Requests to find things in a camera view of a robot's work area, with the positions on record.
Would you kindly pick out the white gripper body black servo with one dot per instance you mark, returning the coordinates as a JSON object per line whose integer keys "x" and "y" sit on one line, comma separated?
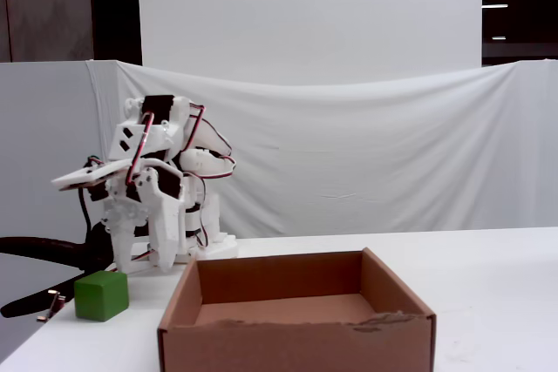
{"x": 162, "y": 211}

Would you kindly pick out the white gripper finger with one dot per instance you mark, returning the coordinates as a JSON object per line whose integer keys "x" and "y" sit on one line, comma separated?
{"x": 122, "y": 237}
{"x": 165, "y": 237}

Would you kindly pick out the green cube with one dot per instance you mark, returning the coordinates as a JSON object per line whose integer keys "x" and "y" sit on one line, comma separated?
{"x": 100, "y": 298}

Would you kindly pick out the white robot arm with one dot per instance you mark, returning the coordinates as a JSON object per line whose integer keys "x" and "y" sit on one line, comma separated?
{"x": 205, "y": 163}

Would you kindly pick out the brown cardboard box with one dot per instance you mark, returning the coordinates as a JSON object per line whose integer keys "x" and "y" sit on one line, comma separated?
{"x": 296, "y": 346}

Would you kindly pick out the black curved bar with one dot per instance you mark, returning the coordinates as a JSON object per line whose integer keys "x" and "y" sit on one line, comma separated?
{"x": 43, "y": 248}

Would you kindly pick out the grey partition panel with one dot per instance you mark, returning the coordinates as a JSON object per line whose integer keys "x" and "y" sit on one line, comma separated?
{"x": 43, "y": 128}

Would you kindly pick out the white cloth sheet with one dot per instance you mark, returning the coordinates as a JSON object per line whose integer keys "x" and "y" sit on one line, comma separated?
{"x": 349, "y": 150}

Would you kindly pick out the white backdrop panel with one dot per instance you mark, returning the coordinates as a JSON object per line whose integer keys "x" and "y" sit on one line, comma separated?
{"x": 305, "y": 10}

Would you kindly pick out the white wrist camera mount plate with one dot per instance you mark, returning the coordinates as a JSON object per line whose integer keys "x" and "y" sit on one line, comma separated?
{"x": 87, "y": 176}

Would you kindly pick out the metal bracket with brass standoffs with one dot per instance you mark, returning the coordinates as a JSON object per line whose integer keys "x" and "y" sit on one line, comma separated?
{"x": 54, "y": 302}

